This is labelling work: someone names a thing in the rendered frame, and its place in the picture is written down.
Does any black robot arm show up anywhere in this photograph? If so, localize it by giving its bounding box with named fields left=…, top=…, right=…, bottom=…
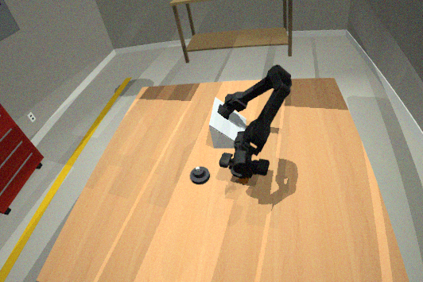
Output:
left=217, top=65, right=292, bottom=179

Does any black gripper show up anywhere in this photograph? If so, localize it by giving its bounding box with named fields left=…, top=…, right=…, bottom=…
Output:
left=219, top=153, right=270, bottom=178

